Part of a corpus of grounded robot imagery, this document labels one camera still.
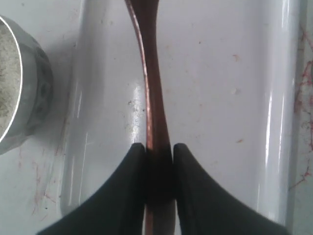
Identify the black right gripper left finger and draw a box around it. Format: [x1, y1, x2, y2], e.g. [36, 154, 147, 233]
[39, 143, 145, 235]

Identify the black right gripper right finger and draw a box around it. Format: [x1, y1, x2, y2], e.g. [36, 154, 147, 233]
[174, 143, 288, 235]

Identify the brown wooden spoon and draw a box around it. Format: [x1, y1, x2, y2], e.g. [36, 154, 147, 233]
[126, 0, 176, 235]

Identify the steel bowl of rice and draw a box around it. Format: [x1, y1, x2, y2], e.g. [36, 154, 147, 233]
[0, 16, 53, 154]

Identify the white plastic tray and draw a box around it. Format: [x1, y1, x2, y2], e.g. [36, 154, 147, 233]
[60, 0, 299, 225]

